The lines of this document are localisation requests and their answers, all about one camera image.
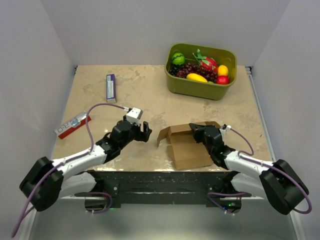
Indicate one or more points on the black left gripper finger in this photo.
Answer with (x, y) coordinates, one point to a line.
(146, 135)
(146, 129)

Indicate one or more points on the green plastic bin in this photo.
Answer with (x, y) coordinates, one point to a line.
(207, 90)

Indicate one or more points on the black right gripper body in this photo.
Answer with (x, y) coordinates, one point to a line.
(202, 136)

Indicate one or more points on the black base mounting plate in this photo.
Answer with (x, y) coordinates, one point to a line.
(165, 188)

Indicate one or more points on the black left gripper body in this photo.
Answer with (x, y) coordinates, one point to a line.
(135, 133)

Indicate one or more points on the dark red toy grapes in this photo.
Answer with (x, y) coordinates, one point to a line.
(188, 68)

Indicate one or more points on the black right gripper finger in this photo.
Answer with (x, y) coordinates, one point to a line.
(196, 135)
(196, 127)

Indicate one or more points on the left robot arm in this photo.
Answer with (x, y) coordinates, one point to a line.
(43, 183)

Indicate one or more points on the red white toothpaste box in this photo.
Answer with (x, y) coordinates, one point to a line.
(72, 125)

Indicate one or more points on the brown cardboard paper box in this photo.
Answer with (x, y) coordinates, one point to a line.
(182, 148)

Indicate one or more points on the red toy apple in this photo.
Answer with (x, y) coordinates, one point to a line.
(222, 80)

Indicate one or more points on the dark blue toy grapes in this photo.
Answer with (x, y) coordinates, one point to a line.
(174, 69)

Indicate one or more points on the purple toothpaste box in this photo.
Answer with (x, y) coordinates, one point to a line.
(111, 96)

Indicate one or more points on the green toy fruit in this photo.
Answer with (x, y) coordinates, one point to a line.
(178, 59)

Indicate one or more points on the aluminium frame rail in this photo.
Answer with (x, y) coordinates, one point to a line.
(261, 116)

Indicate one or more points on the pink toy dragon fruit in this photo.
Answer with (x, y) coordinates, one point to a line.
(207, 63)

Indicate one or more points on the orange toy fruit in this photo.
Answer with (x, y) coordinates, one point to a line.
(223, 70)

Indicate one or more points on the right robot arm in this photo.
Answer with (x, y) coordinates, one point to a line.
(276, 182)

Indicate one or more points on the yellow toy mango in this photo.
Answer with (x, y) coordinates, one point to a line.
(196, 77)

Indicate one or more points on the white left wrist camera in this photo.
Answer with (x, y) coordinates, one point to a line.
(133, 115)

